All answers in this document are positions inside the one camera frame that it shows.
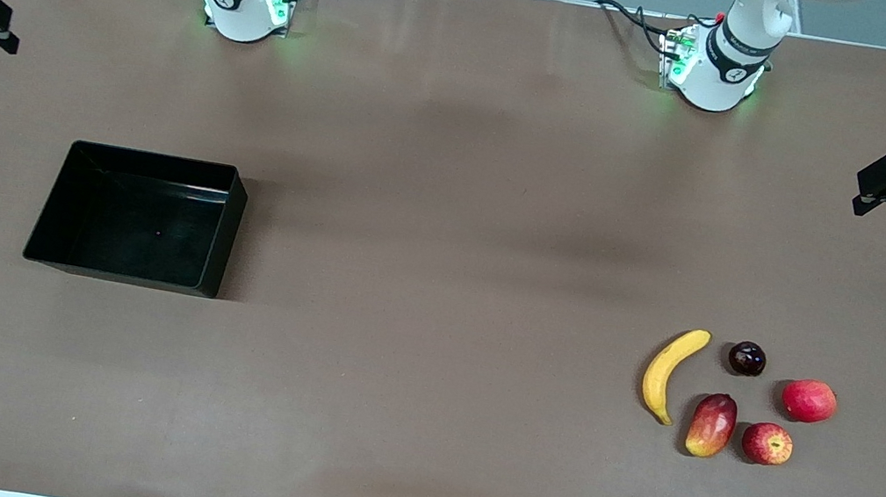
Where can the red apple right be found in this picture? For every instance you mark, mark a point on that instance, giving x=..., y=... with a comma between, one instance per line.
x=808, y=401

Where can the brown table cover mat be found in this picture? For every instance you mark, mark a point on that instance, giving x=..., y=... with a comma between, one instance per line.
x=458, y=153

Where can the dark purple plum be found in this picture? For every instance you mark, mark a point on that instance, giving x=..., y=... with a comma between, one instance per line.
x=746, y=359

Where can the black plastic box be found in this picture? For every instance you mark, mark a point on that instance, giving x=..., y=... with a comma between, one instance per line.
x=135, y=226

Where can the yellow banana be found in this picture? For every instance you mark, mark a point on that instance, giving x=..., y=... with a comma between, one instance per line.
x=661, y=376

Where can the red yellow mango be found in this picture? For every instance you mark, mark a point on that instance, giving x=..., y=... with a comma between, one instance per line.
x=711, y=426

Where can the red yellow apple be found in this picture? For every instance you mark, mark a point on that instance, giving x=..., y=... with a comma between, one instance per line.
x=766, y=444

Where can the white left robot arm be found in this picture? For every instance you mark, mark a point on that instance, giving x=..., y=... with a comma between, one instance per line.
x=726, y=62

